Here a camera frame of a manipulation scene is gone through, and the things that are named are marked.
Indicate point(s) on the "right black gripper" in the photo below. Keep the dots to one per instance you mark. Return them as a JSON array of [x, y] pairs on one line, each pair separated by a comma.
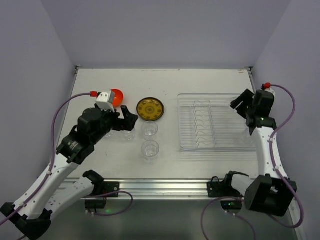
[[249, 105]]

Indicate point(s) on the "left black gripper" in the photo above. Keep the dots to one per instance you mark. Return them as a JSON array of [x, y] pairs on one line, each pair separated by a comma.
[[119, 121]]

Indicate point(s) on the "clear glass cup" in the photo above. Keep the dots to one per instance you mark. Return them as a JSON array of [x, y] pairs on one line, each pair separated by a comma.
[[109, 134], [149, 130], [231, 101], [129, 135], [150, 150], [246, 139]]

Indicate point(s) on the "yellow patterned plate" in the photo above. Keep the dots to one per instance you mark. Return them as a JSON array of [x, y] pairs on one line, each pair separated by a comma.
[[150, 109]]

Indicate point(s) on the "orange plastic bowl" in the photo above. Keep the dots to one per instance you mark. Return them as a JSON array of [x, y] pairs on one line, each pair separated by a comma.
[[118, 98]]

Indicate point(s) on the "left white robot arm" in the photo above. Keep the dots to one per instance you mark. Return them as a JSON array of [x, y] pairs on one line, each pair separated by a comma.
[[33, 212]]

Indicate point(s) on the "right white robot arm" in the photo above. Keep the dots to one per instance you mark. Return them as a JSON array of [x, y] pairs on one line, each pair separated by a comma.
[[271, 192]]

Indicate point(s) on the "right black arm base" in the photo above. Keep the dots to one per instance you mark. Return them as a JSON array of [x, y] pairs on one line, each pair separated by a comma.
[[232, 189]]

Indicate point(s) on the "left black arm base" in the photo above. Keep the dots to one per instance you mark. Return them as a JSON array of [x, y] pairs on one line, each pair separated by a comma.
[[107, 190]]

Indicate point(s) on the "clear plastic dish rack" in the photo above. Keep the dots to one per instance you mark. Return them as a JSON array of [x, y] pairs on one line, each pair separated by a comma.
[[207, 124]]

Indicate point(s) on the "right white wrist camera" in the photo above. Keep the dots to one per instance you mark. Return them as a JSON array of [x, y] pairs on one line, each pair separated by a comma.
[[267, 87]]

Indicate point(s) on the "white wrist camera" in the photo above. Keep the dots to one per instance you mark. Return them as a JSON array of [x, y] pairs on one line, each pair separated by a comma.
[[104, 101], [267, 87]]

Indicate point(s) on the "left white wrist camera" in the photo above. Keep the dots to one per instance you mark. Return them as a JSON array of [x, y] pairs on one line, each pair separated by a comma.
[[104, 101]]

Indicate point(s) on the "aluminium front rail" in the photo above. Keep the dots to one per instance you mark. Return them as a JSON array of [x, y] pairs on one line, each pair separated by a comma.
[[140, 189]]

